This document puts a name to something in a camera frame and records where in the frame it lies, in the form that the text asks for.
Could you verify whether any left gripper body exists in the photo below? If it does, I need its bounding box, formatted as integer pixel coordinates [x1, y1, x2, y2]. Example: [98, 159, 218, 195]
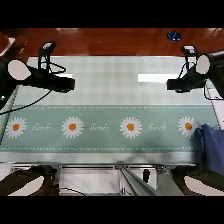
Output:
[49, 75, 76, 94]

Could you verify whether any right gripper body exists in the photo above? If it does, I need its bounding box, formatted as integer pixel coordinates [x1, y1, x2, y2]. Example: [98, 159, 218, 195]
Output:
[166, 73, 200, 94]

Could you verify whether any blue shirt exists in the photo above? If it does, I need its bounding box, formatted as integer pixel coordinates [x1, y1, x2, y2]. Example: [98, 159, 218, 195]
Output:
[192, 123, 224, 177]

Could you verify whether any blue round object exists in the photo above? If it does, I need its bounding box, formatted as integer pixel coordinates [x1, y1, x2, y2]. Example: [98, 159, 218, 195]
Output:
[167, 30, 183, 42]

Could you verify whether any black cable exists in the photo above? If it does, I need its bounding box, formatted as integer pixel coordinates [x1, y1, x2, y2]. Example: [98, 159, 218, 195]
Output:
[0, 88, 54, 116]
[202, 79, 224, 102]

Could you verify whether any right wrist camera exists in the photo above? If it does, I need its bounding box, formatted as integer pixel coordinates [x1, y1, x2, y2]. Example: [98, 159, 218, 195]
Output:
[180, 44, 202, 68]

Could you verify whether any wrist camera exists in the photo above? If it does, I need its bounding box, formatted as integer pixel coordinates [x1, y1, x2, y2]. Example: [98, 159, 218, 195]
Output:
[37, 40, 58, 74]
[180, 44, 202, 68]

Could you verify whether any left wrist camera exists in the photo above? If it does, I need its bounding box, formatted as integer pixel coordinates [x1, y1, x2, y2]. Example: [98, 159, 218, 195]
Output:
[37, 40, 58, 74]

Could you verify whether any silver frame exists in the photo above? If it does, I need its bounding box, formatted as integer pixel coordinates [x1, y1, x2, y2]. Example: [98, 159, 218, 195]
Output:
[0, 161, 224, 197]

